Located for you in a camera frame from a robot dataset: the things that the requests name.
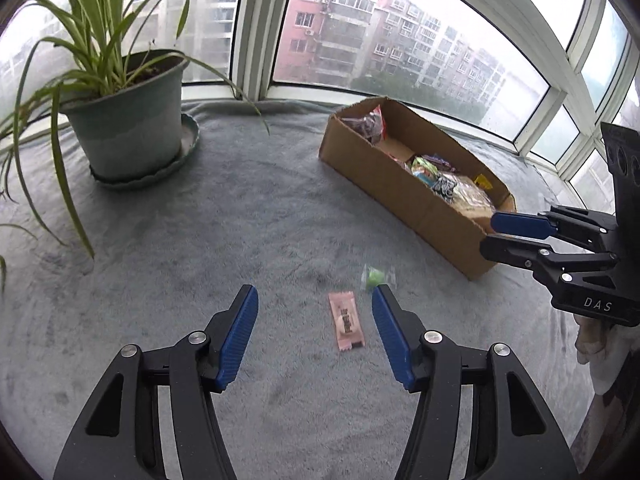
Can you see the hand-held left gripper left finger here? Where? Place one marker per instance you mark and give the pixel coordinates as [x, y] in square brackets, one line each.
[237, 340]

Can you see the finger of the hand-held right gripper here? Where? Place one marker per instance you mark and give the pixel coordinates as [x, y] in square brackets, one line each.
[505, 251]
[520, 224]

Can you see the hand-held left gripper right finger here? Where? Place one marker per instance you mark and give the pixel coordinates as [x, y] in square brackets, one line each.
[392, 340]

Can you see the pink candy packet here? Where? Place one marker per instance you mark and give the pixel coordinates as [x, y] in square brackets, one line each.
[346, 320]

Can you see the yellow candy packet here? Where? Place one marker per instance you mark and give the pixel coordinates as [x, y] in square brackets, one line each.
[482, 181]

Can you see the black patterned candy packet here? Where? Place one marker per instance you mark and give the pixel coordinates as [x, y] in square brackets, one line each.
[444, 187]

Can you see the cardboard box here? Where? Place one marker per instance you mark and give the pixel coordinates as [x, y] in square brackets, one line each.
[420, 205]

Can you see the yellow jelly cup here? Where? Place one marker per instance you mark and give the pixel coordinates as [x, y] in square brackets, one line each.
[424, 172]

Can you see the clear brown pastry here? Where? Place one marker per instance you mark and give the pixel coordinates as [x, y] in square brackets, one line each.
[369, 125]

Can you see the clear snack packet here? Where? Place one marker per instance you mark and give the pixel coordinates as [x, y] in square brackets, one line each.
[475, 197]

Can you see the dark clothing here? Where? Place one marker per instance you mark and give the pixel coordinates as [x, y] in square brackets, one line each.
[617, 425]

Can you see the pale green pot saucer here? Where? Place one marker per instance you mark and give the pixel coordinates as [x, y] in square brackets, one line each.
[189, 140]

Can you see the pale green flower pot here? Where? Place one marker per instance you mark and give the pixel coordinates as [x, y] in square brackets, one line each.
[130, 130]

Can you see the apartment buildings outside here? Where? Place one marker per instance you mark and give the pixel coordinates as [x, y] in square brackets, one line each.
[360, 35]

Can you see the green spider plant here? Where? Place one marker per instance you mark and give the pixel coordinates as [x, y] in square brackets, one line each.
[100, 35]

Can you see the white window frame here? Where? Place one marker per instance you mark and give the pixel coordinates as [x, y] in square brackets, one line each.
[255, 20]

